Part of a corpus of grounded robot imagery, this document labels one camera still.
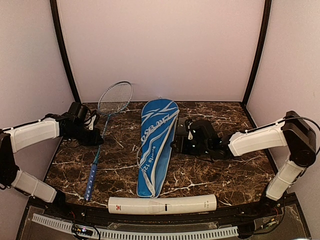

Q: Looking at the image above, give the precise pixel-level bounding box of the blue racket cover bag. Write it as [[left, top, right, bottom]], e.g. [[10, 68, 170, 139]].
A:
[[136, 98, 180, 198]]

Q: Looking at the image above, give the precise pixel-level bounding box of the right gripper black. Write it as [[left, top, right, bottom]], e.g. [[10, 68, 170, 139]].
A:
[[171, 135, 211, 156]]

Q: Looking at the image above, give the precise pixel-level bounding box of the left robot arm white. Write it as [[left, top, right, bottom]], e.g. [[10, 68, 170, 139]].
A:
[[0, 113, 104, 218]]

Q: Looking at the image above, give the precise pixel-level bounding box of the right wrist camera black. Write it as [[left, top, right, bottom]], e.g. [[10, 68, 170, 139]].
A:
[[193, 119, 221, 147]]

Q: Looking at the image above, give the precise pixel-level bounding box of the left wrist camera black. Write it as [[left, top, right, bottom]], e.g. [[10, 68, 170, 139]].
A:
[[67, 102, 88, 124]]

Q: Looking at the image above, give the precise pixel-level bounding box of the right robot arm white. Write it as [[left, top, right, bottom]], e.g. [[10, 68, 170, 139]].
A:
[[170, 111, 320, 217]]

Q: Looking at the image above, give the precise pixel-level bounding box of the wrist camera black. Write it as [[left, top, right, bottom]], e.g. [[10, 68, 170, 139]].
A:
[[193, 119, 221, 147], [67, 102, 88, 124]]

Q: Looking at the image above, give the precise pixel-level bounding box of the grey tube cap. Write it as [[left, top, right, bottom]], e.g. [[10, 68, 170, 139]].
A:
[[176, 117, 189, 136]]

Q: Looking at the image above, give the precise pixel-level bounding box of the white shuttlecock tube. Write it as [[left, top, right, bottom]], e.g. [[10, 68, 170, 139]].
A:
[[108, 194, 217, 215]]

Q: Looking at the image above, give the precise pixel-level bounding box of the blue badminton racket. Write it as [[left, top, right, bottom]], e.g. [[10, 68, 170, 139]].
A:
[[83, 81, 133, 202]]

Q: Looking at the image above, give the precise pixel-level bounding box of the white slotted cable duct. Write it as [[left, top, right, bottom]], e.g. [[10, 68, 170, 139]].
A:
[[31, 213, 239, 240]]

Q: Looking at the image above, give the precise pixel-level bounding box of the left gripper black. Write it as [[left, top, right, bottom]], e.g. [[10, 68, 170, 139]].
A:
[[67, 124, 104, 147]]

